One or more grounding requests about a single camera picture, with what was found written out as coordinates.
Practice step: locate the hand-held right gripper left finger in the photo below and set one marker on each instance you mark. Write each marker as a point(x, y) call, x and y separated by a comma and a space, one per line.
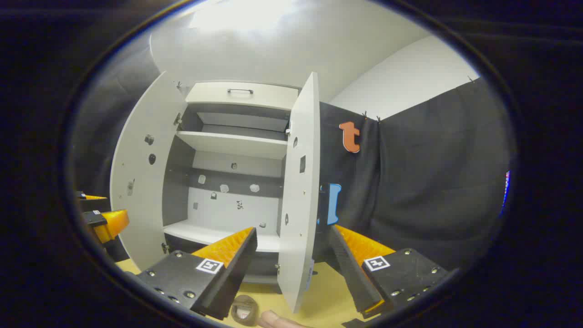
point(232, 278)

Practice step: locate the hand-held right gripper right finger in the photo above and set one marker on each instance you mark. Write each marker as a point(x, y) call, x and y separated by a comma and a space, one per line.
point(353, 278)

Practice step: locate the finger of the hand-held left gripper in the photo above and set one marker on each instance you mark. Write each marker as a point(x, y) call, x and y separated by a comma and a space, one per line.
point(114, 223)
point(93, 204)

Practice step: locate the brown fuzzy shoe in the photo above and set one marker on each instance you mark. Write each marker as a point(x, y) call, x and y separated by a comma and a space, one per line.
point(239, 303)

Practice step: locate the white shoe cabinet door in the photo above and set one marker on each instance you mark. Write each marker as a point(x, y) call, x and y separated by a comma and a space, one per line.
point(296, 218)
point(141, 214)

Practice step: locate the white shoe cabinet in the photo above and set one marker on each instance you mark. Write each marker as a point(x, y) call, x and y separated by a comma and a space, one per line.
point(237, 209)

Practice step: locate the white cabinet shelf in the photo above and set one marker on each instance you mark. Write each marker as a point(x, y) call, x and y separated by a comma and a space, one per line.
point(227, 143)

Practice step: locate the white cabinet drawer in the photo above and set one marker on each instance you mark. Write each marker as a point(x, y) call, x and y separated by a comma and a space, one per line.
point(214, 95)

